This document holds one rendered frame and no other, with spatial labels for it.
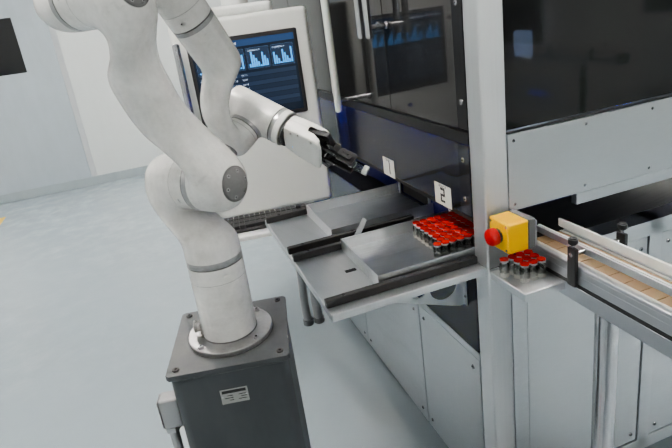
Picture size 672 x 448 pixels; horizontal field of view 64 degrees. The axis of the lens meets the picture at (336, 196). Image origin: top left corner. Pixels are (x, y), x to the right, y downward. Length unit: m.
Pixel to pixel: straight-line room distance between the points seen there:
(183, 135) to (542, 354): 1.09
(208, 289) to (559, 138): 0.87
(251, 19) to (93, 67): 4.65
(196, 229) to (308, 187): 1.06
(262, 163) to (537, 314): 1.15
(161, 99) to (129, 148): 5.67
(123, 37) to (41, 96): 5.73
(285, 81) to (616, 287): 1.35
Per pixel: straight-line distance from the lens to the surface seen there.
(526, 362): 1.58
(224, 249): 1.14
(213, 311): 1.20
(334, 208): 1.85
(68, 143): 6.71
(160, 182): 1.14
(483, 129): 1.25
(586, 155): 1.45
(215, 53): 1.15
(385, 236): 1.57
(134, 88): 1.01
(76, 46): 6.60
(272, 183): 2.14
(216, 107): 1.18
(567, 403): 1.77
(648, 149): 1.59
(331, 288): 1.34
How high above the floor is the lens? 1.52
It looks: 19 degrees down
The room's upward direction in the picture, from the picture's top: 8 degrees counter-clockwise
